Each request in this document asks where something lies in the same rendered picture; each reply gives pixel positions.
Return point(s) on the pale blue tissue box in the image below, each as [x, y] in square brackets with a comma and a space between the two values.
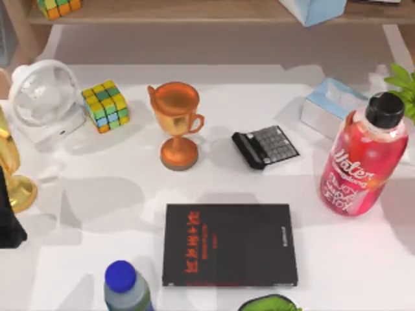
[327, 108]

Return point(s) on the wooden shelf unit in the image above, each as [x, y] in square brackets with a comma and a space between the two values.
[181, 13]

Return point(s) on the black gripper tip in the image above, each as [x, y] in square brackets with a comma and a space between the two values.
[9, 220]

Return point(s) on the small colourful puzzle cube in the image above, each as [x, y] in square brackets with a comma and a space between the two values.
[58, 7]

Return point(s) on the green leafy plant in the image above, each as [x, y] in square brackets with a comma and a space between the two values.
[403, 82]

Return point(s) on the gold trophy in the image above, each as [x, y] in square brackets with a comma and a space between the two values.
[13, 175]

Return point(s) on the grey bottle with blue cap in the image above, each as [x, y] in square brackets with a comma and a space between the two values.
[126, 290]

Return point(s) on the large colourful puzzle cube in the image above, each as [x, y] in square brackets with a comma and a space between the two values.
[105, 107]

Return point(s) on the light blue and white box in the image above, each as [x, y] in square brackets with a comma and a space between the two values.
[313, 9]

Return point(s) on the black book with red lettering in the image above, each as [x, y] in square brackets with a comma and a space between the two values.
[228, 246]

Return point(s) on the bronze trophy cup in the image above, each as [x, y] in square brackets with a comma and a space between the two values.
[176, 107]

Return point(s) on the black calculator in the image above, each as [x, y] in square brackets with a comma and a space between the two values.
[264, 145]

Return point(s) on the green plant in black pot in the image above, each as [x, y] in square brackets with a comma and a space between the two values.
[270, 304]

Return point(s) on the red bottle with black cap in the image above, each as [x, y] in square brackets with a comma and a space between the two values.
[363, 162]

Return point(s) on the white desk fan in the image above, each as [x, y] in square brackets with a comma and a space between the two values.
[42, 97]

